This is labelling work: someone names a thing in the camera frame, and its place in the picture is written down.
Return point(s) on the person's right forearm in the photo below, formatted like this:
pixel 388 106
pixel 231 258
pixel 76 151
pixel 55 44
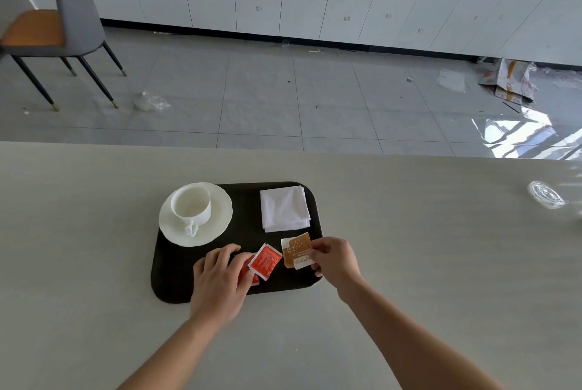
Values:
pixel 409 339

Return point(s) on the person's left hand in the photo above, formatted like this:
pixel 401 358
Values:
pixel 218 285

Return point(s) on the person's right thumb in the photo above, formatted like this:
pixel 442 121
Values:
pixel 318 246

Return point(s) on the white folded napkin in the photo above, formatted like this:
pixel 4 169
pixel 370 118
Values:
pixel 284 208

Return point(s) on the torn cardboard packaging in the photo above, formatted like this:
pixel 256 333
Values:
pixel 511 78

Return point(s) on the person's left forearm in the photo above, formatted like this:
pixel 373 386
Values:
pixel 175 353

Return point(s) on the grey chair with orange seat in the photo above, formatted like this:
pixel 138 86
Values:
pixel 50 26

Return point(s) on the clear plastic lid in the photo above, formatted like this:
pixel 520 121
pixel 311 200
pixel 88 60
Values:
pixel 546 194

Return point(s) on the red sauce packet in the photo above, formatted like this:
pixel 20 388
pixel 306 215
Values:
pixel 250 274
pixel 265 261

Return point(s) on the person's left thumb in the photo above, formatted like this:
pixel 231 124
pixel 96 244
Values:
pixel 245 285

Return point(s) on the person's right hand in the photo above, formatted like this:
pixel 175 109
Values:
pixel 334 262

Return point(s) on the white cup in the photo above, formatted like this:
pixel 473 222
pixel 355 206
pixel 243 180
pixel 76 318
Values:
pixel 190 205

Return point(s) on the black serving tray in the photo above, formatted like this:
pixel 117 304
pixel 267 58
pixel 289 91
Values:
pixel 236 244

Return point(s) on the crumpled clear plastic bag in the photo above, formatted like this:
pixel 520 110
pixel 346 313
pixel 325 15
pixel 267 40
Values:
pixel 150 101

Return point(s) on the brown sauce packet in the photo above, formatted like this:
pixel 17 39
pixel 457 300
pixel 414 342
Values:
pixel 296 251

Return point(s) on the white saucer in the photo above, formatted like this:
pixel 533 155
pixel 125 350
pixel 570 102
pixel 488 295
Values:
pixel 195 214

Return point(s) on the white paper sheet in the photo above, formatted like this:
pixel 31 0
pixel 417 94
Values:
pixel 451 80

